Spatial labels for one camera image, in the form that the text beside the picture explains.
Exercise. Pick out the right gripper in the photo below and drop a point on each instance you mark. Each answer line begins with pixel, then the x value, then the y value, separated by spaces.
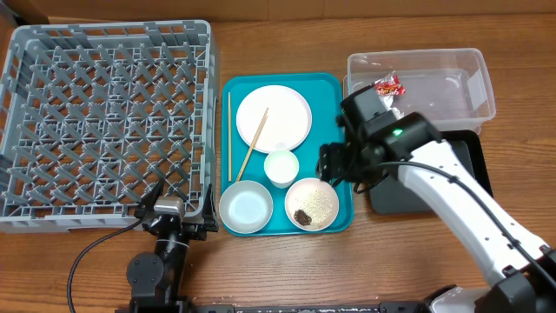
pixel 329 158

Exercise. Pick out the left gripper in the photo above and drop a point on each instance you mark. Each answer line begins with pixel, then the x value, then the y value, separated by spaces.
pixel 209 216

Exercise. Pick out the red snack wrapper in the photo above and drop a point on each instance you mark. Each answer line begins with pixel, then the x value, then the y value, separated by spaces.
pixel 389 86

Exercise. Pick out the rice grains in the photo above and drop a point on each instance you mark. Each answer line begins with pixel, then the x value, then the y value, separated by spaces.
pixel 317 205

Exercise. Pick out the small pink bowl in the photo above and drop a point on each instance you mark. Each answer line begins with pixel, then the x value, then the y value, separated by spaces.
pixel 309 184

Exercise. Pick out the dark food scrap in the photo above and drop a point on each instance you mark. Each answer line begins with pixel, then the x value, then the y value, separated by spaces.
pixel 302 218

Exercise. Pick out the white tissue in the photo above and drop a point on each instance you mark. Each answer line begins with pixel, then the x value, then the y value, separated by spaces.
pixel 388 101

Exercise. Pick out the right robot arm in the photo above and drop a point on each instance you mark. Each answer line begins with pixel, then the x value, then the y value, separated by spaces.
pixel 518 266

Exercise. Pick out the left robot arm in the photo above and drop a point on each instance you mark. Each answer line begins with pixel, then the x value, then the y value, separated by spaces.
pixel 156 277

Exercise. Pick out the grey round bowl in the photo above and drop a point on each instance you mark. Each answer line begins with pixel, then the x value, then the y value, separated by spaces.
pixel 246 207

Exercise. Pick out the large white plate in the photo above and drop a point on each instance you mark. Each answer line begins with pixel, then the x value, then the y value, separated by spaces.
pixel 289 118

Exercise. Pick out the black plastic tray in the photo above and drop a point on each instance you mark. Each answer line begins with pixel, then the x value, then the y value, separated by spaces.
pixel 390 197

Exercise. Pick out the teal serving tray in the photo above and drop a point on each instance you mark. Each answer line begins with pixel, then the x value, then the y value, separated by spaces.
pixel 323 93

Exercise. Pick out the clear plastic bin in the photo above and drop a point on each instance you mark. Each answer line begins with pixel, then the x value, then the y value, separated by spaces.
pixel 449 87

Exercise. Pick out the wooden chopstick on plate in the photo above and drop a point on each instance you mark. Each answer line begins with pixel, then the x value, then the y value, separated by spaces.
pixel 252 145

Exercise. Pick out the wooden chopstick on tray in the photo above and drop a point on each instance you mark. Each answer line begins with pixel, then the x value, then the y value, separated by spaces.
pixel 229 119

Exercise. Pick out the grey plastic dish rack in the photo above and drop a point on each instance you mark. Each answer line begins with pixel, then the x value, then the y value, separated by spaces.
pixel 94 115

